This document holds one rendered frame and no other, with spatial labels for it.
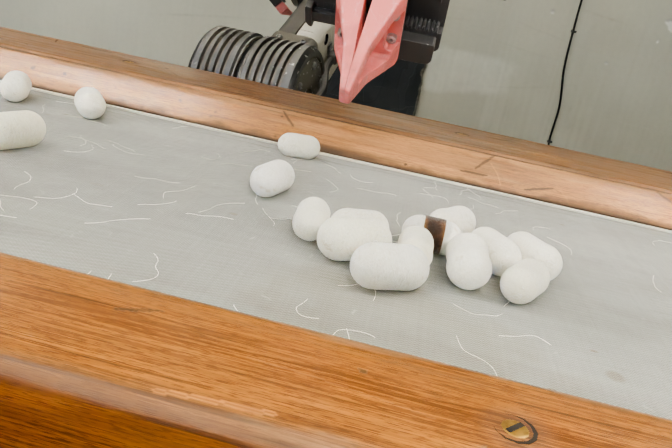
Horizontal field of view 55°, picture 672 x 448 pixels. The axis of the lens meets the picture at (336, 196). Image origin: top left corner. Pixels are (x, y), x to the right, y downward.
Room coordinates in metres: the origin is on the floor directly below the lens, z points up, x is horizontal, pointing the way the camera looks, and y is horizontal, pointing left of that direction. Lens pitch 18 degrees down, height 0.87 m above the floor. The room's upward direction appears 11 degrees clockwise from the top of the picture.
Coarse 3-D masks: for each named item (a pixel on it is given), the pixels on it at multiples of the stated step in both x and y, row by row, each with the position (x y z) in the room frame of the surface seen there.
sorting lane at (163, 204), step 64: (64, 128) 0.41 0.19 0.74; (128, 128) 0.44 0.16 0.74; (192, 128) 0.48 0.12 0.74; (0, 192) 0.29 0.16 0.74; (64, 192) 0.30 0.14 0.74; (128, 192) 0.32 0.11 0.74; (192, 192) 0.34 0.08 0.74; (320, 192) 0.39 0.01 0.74; (384, 192) 0.41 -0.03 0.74; (448, 192) 0.44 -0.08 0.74; (64, 256) 0.24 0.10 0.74; (128, 256) 0.25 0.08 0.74; (192, 256) 0.26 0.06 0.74; (256, 256) 0.27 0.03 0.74; (320, 256) 0.29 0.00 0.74; (576, 256) 0.36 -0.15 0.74; (640, 256) 0.39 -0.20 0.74; (320, 320) 0.23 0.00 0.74; (384, 320) 0.24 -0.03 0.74; (448, 320) 0.25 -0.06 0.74; (512, 320) 0.26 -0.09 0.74; (576, 320) 0.27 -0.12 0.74; (640, 320) 0.29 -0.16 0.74; (576, 384) 0.22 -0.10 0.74; (640, 384) 0.23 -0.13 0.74
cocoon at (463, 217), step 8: (440, 208) 0.34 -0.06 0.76; (448, 208) 0.34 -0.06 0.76; (456, 208) 0.35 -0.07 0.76; (464, 208) 0.35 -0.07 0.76; (432, 216) 0.34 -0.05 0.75; (440, 216) 0.34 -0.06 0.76; (448, 216) 0.34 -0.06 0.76; (456, 216) 0.34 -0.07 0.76; (464, 216) 0.34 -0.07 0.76; (472, 216) 0.35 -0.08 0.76; (456, 224) 0.33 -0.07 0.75; (464, 224) 0.34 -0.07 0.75; (472, 224) 0.35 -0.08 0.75; (464, 232) 0.34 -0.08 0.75
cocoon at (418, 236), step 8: (408, 232) 0.30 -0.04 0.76; (416, 232) 0.30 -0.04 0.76; (424, 232) 0.30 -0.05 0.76; (400, 240) 0.29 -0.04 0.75; (408, 240) 0.29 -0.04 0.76; (416, 240) 0.29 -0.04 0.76; (424, 240) 0.29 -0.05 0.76; (432, 240) 0.30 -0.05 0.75; (424, 248) 0.29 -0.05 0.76; (432, 248) 0.29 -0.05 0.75; (432, 256) 0.29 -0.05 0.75
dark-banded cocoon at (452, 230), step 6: (414, 216) 0.32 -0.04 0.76; (420, 216) 0.32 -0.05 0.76; (408, 222) 0.32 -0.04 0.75; (414, 222) 0.32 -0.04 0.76; (420, 222) 0.32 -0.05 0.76; (450, 222) 0.32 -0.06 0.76; (402, 228) 0.32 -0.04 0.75; (450, 228) 0.32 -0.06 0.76; (456, 228) 0.32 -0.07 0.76; (444, 234) 0.31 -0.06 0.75; (450, 234) 0.32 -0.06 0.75; (456, 234) 0.32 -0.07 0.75; (444, 240) 0.31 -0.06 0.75; (444, 246) 0.31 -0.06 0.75; (444, 252) 0.31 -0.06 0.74
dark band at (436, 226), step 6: (426, 216) 0.32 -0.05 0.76; (426, 222) 0.32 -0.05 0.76; (432, 222) 0.32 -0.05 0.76; (438, 222) 0.32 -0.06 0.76; (444, 222) 0.32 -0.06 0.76; (426, 228) 0.32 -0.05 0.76; (432, 228) 0.32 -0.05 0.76; (438, 228) 0.32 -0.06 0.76; (444, 228) 0.32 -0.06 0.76; (432, 234) 0.31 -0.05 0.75; (438, 234) 0.31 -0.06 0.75; (438, 240) 0.31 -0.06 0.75; (438, 246) 0.31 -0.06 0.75; (438, 252) 0.32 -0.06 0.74
